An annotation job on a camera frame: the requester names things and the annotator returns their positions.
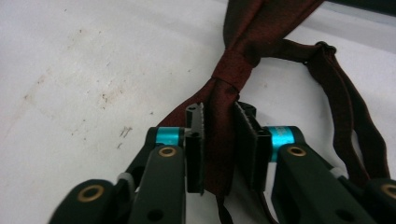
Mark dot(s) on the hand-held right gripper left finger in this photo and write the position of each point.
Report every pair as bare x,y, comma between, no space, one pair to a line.
194,155

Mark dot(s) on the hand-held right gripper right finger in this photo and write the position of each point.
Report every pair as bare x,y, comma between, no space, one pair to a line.
249,149

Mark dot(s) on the dark red bow tie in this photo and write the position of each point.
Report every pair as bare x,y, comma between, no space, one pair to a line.
236,65

